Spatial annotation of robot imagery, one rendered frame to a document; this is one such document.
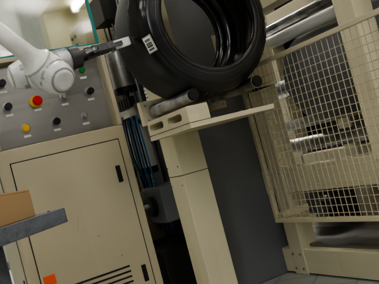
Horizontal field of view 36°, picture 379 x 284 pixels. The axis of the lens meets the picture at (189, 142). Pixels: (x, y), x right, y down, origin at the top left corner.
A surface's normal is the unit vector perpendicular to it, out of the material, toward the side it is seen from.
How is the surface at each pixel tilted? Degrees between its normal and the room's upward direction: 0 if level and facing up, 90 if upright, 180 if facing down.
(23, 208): 90
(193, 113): 90
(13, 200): 90
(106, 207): 90
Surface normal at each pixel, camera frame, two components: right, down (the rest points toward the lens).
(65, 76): 0.63, 0.33
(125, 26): -0.88, 0.10
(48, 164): 0.45, -0.13
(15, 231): 0.90, -0.24
